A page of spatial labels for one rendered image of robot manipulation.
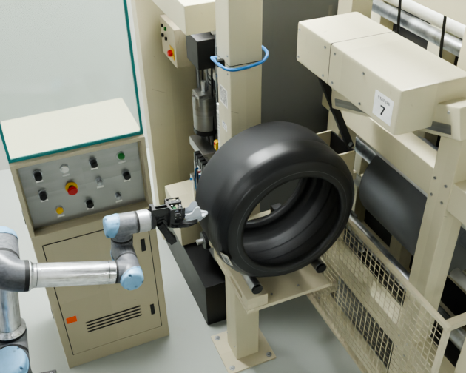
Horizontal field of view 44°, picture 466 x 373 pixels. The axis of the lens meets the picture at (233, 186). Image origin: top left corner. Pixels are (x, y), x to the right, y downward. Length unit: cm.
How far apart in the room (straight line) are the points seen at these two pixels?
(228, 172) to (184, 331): 149
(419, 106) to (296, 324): 186
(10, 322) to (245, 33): 127
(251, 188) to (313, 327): 154
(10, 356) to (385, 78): 149
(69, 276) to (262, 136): 80
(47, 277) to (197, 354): 151
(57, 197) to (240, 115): 89
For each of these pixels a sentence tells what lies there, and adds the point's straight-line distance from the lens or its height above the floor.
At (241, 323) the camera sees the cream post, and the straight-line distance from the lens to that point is 294.
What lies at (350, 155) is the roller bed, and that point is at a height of 118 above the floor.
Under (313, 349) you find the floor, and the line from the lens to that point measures 322.
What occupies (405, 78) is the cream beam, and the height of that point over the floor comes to 178.
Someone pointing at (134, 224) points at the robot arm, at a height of 130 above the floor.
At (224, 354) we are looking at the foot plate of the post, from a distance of 317.
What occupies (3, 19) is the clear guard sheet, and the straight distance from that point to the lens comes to 221.
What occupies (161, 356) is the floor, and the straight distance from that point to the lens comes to 320.
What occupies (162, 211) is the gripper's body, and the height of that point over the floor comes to 131.
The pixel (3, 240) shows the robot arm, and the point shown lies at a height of 135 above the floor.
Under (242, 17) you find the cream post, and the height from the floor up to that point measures 183.
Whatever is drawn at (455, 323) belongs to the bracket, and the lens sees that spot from 213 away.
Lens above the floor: 251
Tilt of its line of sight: 36 degrees down
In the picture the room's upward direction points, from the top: 1 degrees counter-clockwise
